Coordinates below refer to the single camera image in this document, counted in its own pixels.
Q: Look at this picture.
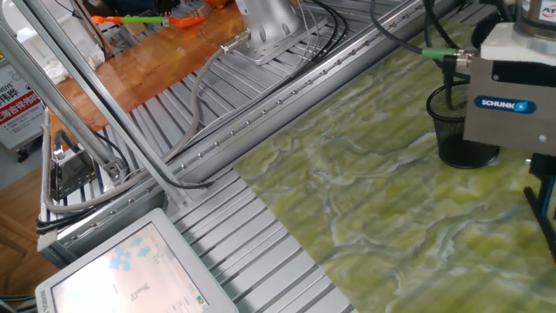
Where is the silver Schunk gripper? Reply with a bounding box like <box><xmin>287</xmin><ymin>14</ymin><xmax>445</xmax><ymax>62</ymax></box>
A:
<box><xmin>462</xmin><ymin>56</ymin><xmax>556</xmax><ymax>221</ymax></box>

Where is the black mesh pen holder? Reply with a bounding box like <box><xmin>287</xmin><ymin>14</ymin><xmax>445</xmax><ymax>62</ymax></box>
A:
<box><xmin>425</xmin><ymin>80</ymin><xmax>500</xmax><ymax>170</ymax></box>

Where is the green marble pattern mat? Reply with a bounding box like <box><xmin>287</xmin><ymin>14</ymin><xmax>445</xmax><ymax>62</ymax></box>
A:
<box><xmin>233</xmin><ymin>19</ymin><xmax>556</xmax><ymax>313</ymax></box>

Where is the glossy wooden board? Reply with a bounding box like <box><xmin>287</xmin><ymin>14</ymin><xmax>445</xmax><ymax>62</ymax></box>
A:
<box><xmin>50</xmin><ymin>0</ymin><xmax>249</xmax><ymax>131</ymax></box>

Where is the aluminium diagonal brace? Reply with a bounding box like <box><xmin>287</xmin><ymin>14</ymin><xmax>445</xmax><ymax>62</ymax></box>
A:
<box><xmin>0</xmin><ymin>21</ymin><xmax>127</xmax><ymax>183</ymax></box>
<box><xmin>12</xmin><ymin>0</ymin><xmax>191</xmax><ymax>206</ymax></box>

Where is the white teach pendant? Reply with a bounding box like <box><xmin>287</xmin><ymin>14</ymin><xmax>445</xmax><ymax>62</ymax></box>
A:
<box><xmin>34</xmin><ymin>207</ymin><xmax>239</xmax><ymax>313</ymax></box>

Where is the orange green toy tool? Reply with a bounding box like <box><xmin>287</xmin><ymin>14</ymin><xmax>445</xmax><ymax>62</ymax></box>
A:
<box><xmin>90</xmin><ymin>14</ymin><xmax>209</xmax><ymax>30</ymax></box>

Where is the small cardboard piece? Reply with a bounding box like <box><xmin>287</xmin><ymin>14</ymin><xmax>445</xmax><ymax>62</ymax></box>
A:
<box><xmin>123</xmin><ymin>20</ymin><xmax>148</xmax><ymax>37</ymax></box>

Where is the white tissue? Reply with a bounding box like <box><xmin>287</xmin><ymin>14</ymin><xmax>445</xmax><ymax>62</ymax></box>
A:
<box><xmin>41</xmin><ymin>41</ymin><xmax>106</xmax><ymax>86</ymax></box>

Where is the white red sign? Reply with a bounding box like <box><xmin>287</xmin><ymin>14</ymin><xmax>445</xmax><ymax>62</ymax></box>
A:
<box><xmin>0</xmin><ymin>60</ymin><xmax>47</xmax><ymax>152</ymax></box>

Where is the black cable with green plug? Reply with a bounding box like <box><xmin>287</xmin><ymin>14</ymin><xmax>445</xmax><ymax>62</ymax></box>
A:
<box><xmin>370</xmin><ymin>0</ymin><xmax>479</xmax><ymax>62</ymax></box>

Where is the aluminium rail with screws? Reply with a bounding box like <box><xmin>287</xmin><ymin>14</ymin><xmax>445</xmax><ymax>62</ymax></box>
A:
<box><xmin>36</xmin><ymin>0</ymin><xmax>461</xmax><ymax>269</ymax></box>

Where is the silver conical pedestal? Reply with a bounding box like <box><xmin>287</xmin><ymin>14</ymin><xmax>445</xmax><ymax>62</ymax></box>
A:
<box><xmin>234</xmin><ymin>0</ymin><xmax>330</xmax><ymax>66</ymax></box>

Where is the thick grey cable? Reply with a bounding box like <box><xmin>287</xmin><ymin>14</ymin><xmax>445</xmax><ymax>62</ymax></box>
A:
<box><xmin>40</xmin><ymin>28</ymin><xmax>253</xmax><ymax>215</ymax></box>

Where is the steel bracket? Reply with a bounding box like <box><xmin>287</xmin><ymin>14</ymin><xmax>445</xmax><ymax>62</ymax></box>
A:
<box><xmin>49</xmin><ymin>129</ymin><xmax>100</xmax><ymax>202</ymax></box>

